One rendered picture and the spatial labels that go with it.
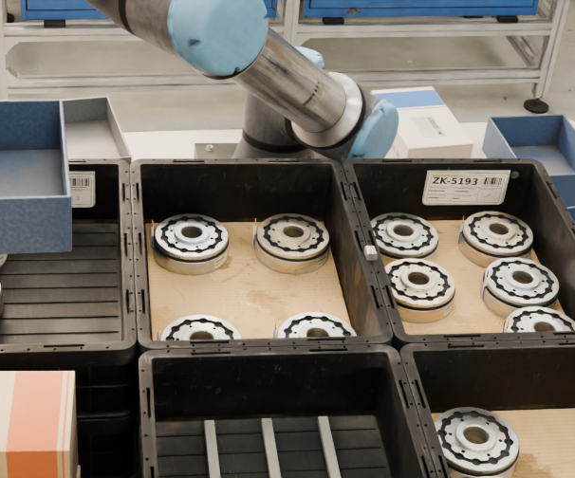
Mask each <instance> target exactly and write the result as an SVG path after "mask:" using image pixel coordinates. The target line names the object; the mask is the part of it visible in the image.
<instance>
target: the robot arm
mask: <svg viewBox="0 0 575 478"><path fill-rule="evenodd" d="M84 1H85V2H86V3H88V4H89V5H91V6H92V7H93V8H95V9H96V10H98V11H99V12H100V13H102V14H103V15H104V16H106V17H107V18H108V19H110V20H111V21H112V22H114V23H115V24H116V25H118V26H119V27H121V28H123V29H124V30H126V31H128V32H129V33H131V34H133V35H135V36H137V37H139V38H140V39H142V40H144V41H146V42H148V43H150V44H151V45H153V46H156V47H158V48H160V49H162V50H164V51H166V52H168V53H169V54H171V55H173V56H175V57H176V58H178V59H179V60H180V61H182V62H183V63H185V64H187V65H188V66H190V67H191V68H193V69H194V70H196V71H197V72H199V73H200V74H202V75H203V76H205V77H207V78H209V79H212V80H217V81H225V80H232V81H233V82H235V83H237V84H238V85H240V86H241V87H243V88H244V89H246V97H245V108H244V118H243V129H242V137H241V139H240V141H239V143H238V145H237V147H236V149H235V152H234V154H233V156H232V158H316V156H315V152H317V153H318V154H320V155H322V156H325V157H327V158H331V159H335V160H337V161H339V162H340V163H341V164H342V166H343V162H344V161H346V160H347V159H349V158H385V157H386V155H387V154H388V152H389V150H390V149H391V147H392V145H393V142H394V140H395V138H396V135H397V132H398V128H399V112H398V110H397V108H396V107H395V106H394V105H393V104H391V103H389V102H388V101H387V100H385V99H383V100H382V99H380V98H378V97H376V96H374V95H372V94H370V93H369V92H367V91H366V90H364V89H363V88H362V87H361V86H359V85H358V84H357V83H355V82H354V81H353V80H352V79H351V78H349V77H348V76H346V75H344V74H342V73H338V72H325V71H324V70H323V67H324V65H325V64H324V60H323V57H322V55H321V54H320V53H318V52H317V51H315V50H312V49H309V48H305V47H299V46H293V45H292V44H290V43H289V42H288V41H287V40H285V39H284V38H283V37H282V36H280V35H279V34H278V33H277V32H275V31H274V30H273V29H272V28H270V27H269V24H268V18H267V15H266V14H267V10H266V7H265V4H264V2H263V0H84ZM314 151H315V152H314Z"/></svg>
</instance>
